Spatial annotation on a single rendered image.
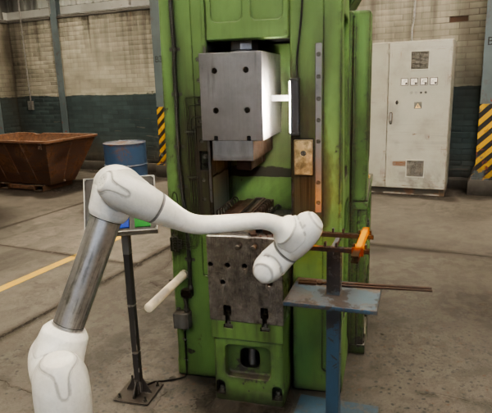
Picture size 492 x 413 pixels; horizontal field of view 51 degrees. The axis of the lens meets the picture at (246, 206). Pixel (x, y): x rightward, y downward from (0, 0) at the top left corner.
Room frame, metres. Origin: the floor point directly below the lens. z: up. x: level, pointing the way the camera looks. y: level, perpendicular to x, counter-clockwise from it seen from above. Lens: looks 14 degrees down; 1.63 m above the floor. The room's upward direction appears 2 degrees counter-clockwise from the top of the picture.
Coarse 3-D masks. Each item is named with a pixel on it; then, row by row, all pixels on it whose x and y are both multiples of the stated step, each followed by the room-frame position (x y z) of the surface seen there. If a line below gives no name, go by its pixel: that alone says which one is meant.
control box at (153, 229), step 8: (144, 176) 2.51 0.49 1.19; (152, 176) 2.51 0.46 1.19; (88, 184) 2.45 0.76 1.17; (152, 184) 2.49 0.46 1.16; (88, 192) 2.43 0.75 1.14; (88, 200) 2.41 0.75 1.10; (88, 208) 2.39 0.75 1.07; (88, 216) 2.37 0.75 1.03; (152, 224) 2.39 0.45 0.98; (120, 232) 2.35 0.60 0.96; (128, 232) 2.37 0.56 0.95; (136, 232) 2.39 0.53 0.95; (144, 232) 2.40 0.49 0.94; (152, 232) 2.42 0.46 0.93
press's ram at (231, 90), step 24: (216, 72) 2.45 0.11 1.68; (240, 72) 2.42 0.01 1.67; (264, 72) 2.44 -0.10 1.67; (216, 96) 2.45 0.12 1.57; (240, 96) 2.42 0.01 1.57; (264, 96) 2.43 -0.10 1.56; (288, 96) 2.55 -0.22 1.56; (216, 120) 2.45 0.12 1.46; (240, 120) 2.42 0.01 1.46; (264, 120) 2.42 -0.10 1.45
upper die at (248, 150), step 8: (216, 144) 2.45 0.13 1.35; (224, 144) 2.44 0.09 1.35; (232, 144) 2.43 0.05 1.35; (240, 144) 2.42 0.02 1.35; (248, 144) 2.41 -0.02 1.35; (256, 144) 2.46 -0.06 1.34; (264, 144) 2.63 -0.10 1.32; (216, 152) 2.45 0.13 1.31; (224, 152) 2.44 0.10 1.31; (232, 152) 2.43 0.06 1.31; (240, 152) 2.42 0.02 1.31; (248, 152) 2.41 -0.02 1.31; (256, 152) 2.46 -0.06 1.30; (264, 152) 2.62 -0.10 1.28; (216, 160) 2.46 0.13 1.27; (224, 160) 2.45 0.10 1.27; (232, 160) 2.43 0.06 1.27; (240, 160) 2.42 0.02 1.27; (248, 160) 2.41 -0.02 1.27
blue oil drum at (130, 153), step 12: (108, 144) 6.80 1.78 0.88; (120, 144) 6.76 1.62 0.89; (132, 144) 6.80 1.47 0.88; (144, 144) 7.04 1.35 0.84; (108, 156) 6.82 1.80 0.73; (120, 156) 6.76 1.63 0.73; (132, 156) 6.80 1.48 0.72; (144, 156) 6.97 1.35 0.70; (132, 168) 6.79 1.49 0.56; (144, 168) 6.95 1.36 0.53
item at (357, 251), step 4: (364, 228) 2.25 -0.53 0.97; (368, 228) 2.25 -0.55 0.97; (364, 232) 2.19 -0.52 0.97; (368, 232) 2.23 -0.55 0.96; (360, 236) 2.13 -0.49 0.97; (364, 236) 2.13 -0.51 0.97; (360, 240) 2.07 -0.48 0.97; (364, 240) 2.07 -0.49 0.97; (356, 244) 2.02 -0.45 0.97; (360, 244) 2.02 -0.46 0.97; (364, 244) 2.07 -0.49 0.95; (352, 248) 1.96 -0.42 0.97; (356, 248) 1.95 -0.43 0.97; (360, 248) 1.95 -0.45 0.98; (352, 252) 1.91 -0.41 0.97; (356, 252) 1.90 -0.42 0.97; (360, 252) 1.95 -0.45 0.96; (352, 256) 1.87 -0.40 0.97; (356, 256) 1.86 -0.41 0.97; (360, 256) 1.93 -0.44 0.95; (352, 260) 1.89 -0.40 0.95; (356, 260) 1.88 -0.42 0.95
